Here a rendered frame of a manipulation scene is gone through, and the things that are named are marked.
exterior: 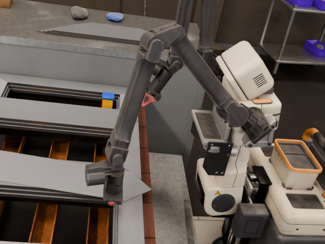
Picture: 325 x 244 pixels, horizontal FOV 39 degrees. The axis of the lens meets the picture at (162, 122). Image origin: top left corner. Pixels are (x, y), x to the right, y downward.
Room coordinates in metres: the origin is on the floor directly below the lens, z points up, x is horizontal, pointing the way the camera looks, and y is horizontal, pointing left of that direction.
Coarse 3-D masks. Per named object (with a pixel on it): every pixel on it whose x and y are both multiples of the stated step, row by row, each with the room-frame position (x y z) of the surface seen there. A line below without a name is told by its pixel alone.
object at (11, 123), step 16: (64, 96) 2.01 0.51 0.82; (80, 96) 2.03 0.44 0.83; (96, 96) 2.05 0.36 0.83; (16, 128) 1.65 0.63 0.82; (32, 128) 1.67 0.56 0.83; (48, 128) 1.68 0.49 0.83; (64, 128) 1.70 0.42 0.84; (80, 128) 1.71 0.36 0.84; (96, 128) 1.73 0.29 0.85; (64, 160) 1.44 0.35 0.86; (0, 192) 1.23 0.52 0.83; (16, 192) 1.24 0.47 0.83; (32, 192) 1.25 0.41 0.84; (48, 192) 1.26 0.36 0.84; (64, 192) 1.27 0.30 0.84; (112, 240) 1.10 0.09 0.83
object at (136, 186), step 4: (132, 172) 1.45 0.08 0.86; (132, 176) 1.42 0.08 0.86; (136, 176) 1.43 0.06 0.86; (132, 180) 1.40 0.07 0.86; (136, 180) 1.40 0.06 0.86; (140, 180) 1.41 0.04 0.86; (128, 184) 1.37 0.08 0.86; (132, 184) 1.37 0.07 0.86; (136, 184) 1.38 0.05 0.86; (140, 184) 1.38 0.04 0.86; (128, 188) 1.34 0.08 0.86; (132, 188) 1.35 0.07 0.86; (136, 188) 1.35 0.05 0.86; (140, 188) 1.36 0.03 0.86; (128, 192) 1.32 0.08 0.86; (132, 192) 1.33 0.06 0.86; (136, 192) 1.33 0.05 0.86; (140, 192) 1.34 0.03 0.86; (128, 196) 1.30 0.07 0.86; (132, 196) 1.30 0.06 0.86; (136, 196) 1.31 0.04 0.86
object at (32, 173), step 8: (32, 160) 1.40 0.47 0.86; (40, 160) 1.41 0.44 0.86; (48, 160) 1.42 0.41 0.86; (24, 168) 1.35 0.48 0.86; (32, 168) 1.35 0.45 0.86; (40, 168) 1.36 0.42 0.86; (24, 176) 1.30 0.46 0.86; (32, 176) 1.31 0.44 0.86; (40, 176) 1.32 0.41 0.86; (24, 184) 1.26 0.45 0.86; (32, 184) 1.27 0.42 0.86
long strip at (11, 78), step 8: (8, 80) 2.00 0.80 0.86; (16, 80) 2.01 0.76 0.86; (24, 80) 2.03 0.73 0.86; (32, 80) 2.04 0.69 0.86; (40, 80) 2.06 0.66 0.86; (48, 80) 2.08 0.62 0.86; (56, 80) 2.09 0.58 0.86; (64, 80) 2.11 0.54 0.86; (64, 88) 2.03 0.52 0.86; (72, 88) 2.04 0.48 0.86; (80, 88) 2.06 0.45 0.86; (88, 88) 2.07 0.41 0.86; (96, 88) 2.09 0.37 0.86; (104, 88) 2.11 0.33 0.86; (112, 88) 2.12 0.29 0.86; (120, 88) 2.14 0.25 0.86
